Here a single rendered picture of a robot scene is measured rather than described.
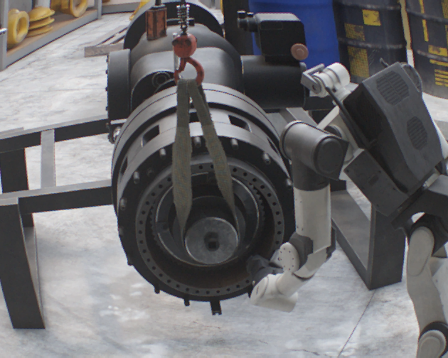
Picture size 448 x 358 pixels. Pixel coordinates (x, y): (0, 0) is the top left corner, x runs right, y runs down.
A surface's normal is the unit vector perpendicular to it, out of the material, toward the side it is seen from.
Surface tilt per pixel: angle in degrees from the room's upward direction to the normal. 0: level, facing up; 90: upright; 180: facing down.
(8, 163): 90
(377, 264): 90
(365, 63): 90
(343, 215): 0
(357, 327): 0
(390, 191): 107
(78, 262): 0
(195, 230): 90
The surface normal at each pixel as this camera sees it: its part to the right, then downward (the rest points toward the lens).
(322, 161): 0.50, 0.27
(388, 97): 0.40, -0.42
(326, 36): 0.70, 0.21
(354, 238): -0.06, -0.94
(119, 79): 0.04, -0.23
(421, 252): -0.60, 0.32
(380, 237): 0.18, 0.33
